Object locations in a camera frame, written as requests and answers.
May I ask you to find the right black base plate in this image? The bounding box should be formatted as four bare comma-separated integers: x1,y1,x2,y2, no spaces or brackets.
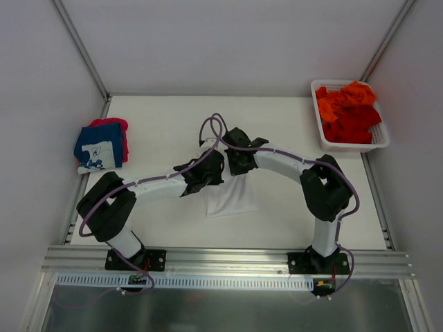
287,252,351,275

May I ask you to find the white slotted cable duct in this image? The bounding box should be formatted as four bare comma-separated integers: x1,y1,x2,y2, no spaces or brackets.
56,273,314,291

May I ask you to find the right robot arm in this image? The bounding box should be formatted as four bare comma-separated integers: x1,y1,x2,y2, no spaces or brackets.
221,127,353,274

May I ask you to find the aluminium frame post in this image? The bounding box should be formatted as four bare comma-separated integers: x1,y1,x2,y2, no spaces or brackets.
360,0,417,82
50,0,110,100

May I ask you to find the left aluminium frame post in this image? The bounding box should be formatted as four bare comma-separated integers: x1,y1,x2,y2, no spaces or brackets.
50,0,110,100

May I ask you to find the right aluminium frame post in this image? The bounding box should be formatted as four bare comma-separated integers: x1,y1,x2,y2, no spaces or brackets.
360,0,417,82

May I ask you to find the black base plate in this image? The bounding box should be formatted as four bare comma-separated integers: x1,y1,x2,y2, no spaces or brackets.
105,248,167,272
287,252,351,275

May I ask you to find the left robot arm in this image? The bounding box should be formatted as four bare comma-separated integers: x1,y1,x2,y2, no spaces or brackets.
76,149,224,271

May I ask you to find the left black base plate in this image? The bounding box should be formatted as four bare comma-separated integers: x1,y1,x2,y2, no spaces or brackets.
105,248,167,272

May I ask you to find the white t-shirt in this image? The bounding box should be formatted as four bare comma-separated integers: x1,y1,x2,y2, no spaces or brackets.
205,174,258,218

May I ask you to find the red t-shirt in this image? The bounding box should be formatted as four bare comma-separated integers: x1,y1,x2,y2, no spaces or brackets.
323,105,381,144

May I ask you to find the aluminium mounting rail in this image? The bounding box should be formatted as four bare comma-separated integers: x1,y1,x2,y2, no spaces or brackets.
42,245,416,279

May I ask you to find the white plastic basket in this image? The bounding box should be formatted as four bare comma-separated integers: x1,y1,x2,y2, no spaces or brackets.
311,80,389,153

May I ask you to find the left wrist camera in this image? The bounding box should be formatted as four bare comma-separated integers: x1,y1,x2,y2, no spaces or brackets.
199,137,217,148

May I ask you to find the orange t-shirt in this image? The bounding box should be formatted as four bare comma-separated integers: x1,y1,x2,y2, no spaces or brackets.
315,81,377,122

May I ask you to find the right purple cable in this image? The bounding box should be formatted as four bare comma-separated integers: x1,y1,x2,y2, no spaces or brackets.
209,112,361,299

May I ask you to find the folded blue printed t-shirt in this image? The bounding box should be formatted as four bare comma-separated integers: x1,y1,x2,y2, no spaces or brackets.
73,127,123,174

